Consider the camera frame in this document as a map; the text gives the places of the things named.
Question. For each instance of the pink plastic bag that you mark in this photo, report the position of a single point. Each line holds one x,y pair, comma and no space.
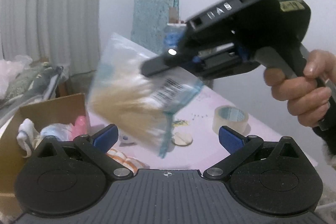
79,127

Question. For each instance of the person's right hand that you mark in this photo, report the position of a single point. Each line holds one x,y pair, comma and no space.
305,100

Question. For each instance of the white fluffy sock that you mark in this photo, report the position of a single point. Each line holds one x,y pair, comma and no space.
28,137

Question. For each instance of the clear plastic bag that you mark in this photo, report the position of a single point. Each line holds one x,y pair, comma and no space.
10,69

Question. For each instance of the grey green folded bedding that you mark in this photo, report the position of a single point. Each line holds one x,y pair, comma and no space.
32,82

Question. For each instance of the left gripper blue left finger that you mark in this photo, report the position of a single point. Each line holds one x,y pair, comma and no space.
94,150

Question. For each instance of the blue face mask pack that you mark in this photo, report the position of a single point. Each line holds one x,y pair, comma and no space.
62,132

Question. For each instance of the teal patterned hanging cloth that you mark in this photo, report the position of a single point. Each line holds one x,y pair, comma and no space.
150,18

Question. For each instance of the blue water bottle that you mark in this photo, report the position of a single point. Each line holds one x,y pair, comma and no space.
172,34

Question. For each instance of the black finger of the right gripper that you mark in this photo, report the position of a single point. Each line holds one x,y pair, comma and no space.
171,58

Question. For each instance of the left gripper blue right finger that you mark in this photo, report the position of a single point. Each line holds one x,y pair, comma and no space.
241,149

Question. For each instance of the white curtain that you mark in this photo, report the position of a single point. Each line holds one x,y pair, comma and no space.
63,31

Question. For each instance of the orange striped white towel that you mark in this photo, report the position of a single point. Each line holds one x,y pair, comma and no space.
128,162

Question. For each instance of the cotton swab bag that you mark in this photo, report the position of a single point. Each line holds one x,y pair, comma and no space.
143,108

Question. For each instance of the brown cardboard box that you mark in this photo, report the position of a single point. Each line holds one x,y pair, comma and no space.
63,118

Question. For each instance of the round beige powder puff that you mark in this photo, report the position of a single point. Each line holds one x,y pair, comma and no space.
182,139

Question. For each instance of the clear packing tape roll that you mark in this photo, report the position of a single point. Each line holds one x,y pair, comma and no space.
230,116

